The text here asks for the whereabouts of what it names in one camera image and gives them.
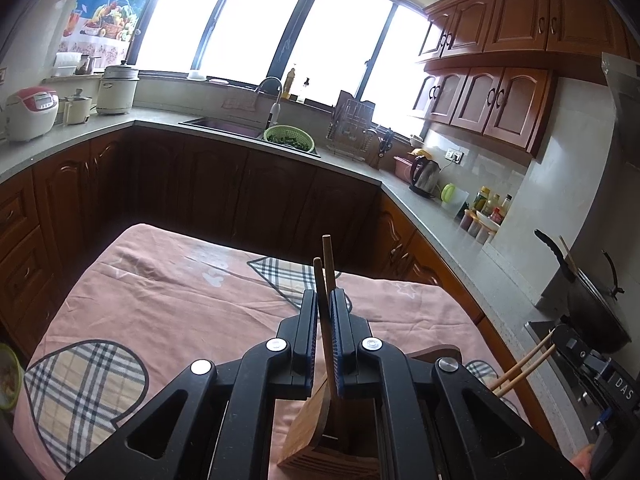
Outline brown carved chopstick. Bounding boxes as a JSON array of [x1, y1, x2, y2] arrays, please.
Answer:
[[488, 330, 555, 398]]

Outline brown ridged chopstick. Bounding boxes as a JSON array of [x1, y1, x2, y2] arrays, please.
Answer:
[[489, 344, 555, 398]]

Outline carved wooden chopstick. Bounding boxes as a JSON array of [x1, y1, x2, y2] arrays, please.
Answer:
[[312, 257, 337, 401]]

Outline light wooden chopstick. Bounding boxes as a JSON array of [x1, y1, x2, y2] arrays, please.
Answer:
[[322, 234, 336, 295]]

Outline person's right hand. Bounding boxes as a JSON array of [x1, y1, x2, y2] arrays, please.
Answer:
[[570, 444, 594, 479]]

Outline gas stove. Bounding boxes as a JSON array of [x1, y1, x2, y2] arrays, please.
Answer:
[[524, 316, 640, 441]]

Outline black wok with lid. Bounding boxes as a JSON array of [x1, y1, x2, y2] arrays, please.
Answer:
[[534, 230, 631, 354]]

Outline wooden utensil holder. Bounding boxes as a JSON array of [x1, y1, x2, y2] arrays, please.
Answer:
[[275, 344, 464, 480]]

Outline pink heart-print tablecloth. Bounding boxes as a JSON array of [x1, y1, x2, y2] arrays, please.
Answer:
[[13, 224, 510, 479]]

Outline condiment bottles group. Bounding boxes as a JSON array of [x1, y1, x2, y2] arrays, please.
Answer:
[[459, 186, 513, 245]]

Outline green lid plastic jug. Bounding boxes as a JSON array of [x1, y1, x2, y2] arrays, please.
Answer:
[[440, 183, 469, 218]]

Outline steel electric kettle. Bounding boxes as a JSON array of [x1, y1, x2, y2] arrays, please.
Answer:
[[409, 155, 440, 197]]

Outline lower wooden counter cabinets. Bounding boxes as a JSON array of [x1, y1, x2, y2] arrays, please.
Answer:
[[0, 127, 561, 451]]

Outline green colander basin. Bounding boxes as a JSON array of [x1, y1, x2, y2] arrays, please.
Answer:
[[262, 125, 314, 153]]

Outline dish drying rack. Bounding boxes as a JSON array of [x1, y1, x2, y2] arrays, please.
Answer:
[[326, 90, 380, 168]]

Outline range hood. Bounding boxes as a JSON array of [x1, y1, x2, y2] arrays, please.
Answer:
[[601, 52, 640, 169]]

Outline steel sink faucet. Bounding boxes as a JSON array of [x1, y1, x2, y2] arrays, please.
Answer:
[[254, 76, 284, 129]]

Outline small white lidded pot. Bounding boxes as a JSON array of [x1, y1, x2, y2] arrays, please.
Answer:
[[62, 88, 92, 126]]

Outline white electric cooker pot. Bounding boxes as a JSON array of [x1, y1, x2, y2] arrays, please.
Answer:
[[96, 62, 139, 115]]

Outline oil bottle on sill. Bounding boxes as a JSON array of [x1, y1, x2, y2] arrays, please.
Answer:
[[281, 66, 296, 100]]

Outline red white rice cooker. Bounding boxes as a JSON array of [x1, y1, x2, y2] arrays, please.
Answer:
[[4, 87, 58, 142]]

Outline upper wooden wall cabinets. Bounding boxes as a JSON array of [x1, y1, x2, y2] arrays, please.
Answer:
[[413, 0, 639, 157]]

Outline tropical fruit wall poster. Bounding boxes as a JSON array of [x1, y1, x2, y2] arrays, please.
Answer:
[[58, 0, 148, 70]]

